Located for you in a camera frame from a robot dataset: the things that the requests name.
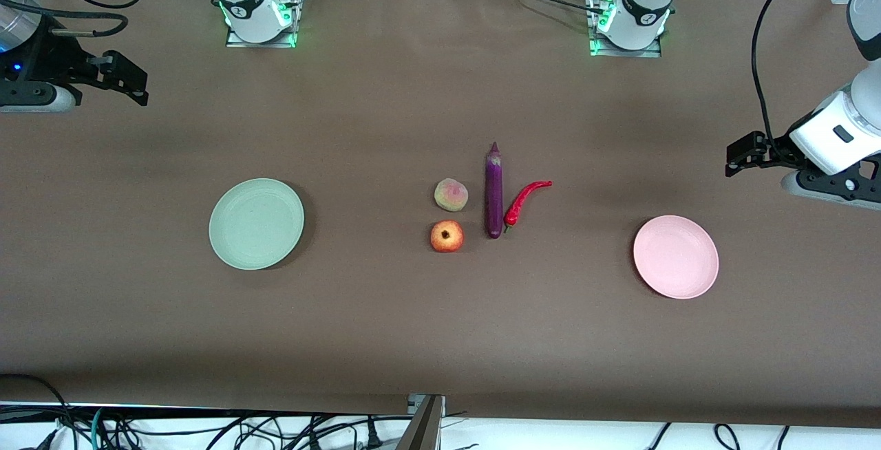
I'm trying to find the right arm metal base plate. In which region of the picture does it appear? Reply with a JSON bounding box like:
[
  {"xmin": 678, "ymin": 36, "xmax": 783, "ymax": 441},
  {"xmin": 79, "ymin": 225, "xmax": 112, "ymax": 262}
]
[{"xmin": 226, "ymin": 0, "xmax": 299, "ymax": 49}]

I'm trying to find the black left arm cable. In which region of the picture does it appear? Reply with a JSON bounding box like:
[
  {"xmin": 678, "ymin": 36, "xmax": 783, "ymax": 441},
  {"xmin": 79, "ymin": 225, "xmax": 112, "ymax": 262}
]
[{"xmin": 752, "ymin": 0, "xmax": 837, "ymax": 156}]

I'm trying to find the red apple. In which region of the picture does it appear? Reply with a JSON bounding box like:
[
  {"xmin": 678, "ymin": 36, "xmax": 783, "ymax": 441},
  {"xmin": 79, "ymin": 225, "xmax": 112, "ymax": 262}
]
[{"xmin": 430, "ymin": 220, "xmax": 465, "ymax": 253}]

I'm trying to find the red chili pepper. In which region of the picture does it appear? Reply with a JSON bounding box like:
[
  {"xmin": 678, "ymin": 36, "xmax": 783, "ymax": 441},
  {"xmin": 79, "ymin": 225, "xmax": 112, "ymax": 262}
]
[{"xmin": 503, "ymin": 180, "xmax": 553, "ymax": 233}]

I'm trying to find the pale green round plate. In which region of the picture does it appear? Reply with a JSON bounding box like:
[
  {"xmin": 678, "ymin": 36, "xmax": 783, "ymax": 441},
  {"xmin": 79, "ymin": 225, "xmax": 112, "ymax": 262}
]
[{"xmin": 209, "ymin": 178, "xmax": 305, "ymax": 270}]

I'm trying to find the pink round plate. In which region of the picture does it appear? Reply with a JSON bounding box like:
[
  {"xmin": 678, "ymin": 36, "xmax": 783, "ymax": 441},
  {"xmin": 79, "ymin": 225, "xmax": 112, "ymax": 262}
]
[{"xmin": 633, "ymin": 215, "xmax": 720, "ymax": 299}]

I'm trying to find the black cable bundle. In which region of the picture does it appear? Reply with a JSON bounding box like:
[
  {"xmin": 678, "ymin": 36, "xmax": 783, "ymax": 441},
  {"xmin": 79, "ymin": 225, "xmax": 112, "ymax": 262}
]
[{"xmin": 103, "ymin": 411, "xmax": 414, "ymax": 450}]

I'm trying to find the long purple eggplant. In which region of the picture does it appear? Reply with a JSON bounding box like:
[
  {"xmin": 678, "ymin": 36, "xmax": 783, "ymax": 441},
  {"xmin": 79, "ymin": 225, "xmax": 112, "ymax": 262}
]
[{"xmin": 485, "ymin": 141, "xmax": 504, "ymax": 239}]

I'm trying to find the brown table cover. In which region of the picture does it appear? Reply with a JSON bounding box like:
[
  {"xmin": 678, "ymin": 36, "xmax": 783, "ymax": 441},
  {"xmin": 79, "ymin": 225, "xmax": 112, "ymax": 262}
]
[{"xmin": 0, "ymin": 0, "xmax": 881, "ymax": 430}]

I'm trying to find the pink-green peach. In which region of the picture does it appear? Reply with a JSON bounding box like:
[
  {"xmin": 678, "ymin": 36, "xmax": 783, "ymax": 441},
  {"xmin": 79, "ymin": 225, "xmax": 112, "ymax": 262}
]
[{"xmin": 434, "ymin": 178, "xmax": 469, "ymax": 213}]

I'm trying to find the metal bracket at table edge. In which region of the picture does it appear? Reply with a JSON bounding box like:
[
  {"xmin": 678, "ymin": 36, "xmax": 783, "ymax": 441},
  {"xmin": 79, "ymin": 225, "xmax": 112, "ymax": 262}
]
[{"xmin": 396, "ymin": 394, "xmax": 447, "ymax": 450}]

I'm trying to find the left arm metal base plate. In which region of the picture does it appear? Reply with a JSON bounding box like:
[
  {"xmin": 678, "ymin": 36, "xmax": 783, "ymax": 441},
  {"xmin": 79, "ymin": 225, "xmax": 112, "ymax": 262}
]
[{"xmin": 588, "ymin": 0, "xmax": 663, "ymax": 58}]

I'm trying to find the thick black floor cable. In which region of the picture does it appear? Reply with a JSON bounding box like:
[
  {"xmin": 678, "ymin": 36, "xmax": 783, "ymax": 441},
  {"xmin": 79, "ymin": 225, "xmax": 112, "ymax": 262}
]
[{"xmin": 0, "ymin": 373, "xmax": 78, "ymax": 450}]

